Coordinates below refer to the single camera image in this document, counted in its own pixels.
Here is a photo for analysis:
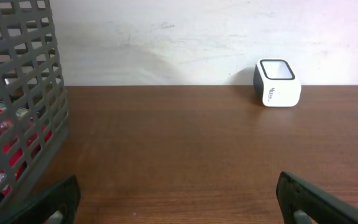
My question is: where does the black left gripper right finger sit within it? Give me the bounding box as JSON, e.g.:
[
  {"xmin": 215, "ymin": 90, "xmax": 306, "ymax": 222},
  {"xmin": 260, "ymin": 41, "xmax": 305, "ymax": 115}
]
[{"xmin": 276, "ymin": 171, "xmax": 358, "ymax": 224}]

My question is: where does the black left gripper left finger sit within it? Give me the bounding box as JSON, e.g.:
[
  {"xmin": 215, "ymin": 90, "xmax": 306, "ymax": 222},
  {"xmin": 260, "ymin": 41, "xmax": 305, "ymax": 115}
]
[{"xmin": 9, "ymin": 175, "xmax": 81, "ymax": 224}]

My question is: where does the red snack bag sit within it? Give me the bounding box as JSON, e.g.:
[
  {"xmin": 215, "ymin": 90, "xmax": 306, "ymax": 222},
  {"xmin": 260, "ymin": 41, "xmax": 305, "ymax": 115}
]
[{"xmin": 0, "ymin": 104, "xmax": 53, "ymax": 200}]

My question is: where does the grey plastic mesh basket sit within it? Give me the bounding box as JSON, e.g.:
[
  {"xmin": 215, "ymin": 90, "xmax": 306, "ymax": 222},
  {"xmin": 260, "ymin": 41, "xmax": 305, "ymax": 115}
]
[{"xmin": 0, "ymin": 0, "xmax": 68, "ymax": 212}]

